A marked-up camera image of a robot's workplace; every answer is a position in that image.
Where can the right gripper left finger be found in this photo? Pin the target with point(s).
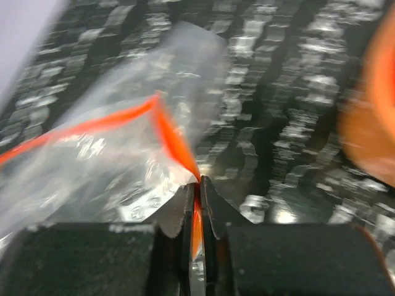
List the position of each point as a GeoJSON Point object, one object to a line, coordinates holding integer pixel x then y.
{"type": "Point", "coordinates": [148, 258]}

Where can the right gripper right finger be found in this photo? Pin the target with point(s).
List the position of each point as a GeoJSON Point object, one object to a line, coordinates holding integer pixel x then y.
{"type": "Point", "coordinates": [243, 258]}

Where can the clear orange zip bag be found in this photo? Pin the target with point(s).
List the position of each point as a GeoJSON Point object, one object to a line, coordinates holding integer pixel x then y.
{"type": "Point", "coordinates": [126, 146]}

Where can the orange plastic basket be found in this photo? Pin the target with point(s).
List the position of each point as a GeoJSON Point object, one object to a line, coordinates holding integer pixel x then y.
{"type": "Point", "coordinates": [366, 124]}

